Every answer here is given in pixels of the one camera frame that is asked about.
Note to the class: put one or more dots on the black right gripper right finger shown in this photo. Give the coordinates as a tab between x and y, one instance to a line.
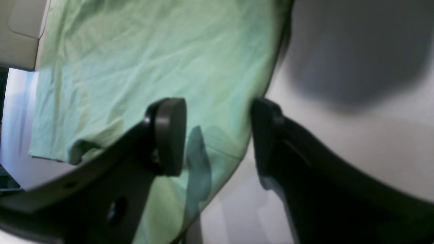
328	200

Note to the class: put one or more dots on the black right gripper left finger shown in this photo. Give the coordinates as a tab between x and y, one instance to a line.
102	201

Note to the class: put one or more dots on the green T-shirt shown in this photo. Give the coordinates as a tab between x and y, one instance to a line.
105	61

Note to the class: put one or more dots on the beige chair back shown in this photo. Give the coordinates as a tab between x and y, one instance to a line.
22	24

